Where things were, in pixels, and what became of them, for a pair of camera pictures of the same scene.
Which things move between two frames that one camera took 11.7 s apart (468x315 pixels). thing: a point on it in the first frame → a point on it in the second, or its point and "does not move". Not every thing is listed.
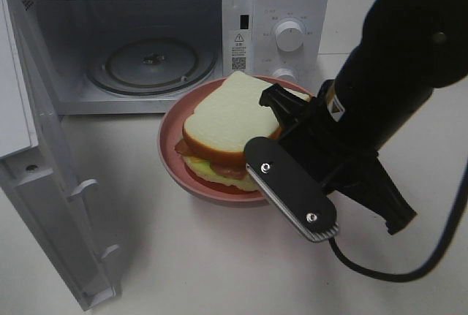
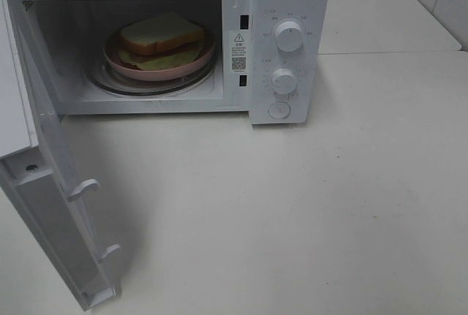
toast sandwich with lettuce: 223,123 → 159,41
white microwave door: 36,166 does not move
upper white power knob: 289,36 does not move
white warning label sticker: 240,50 does not move
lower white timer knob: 284,73 does not move
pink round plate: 170,135 → 176,72
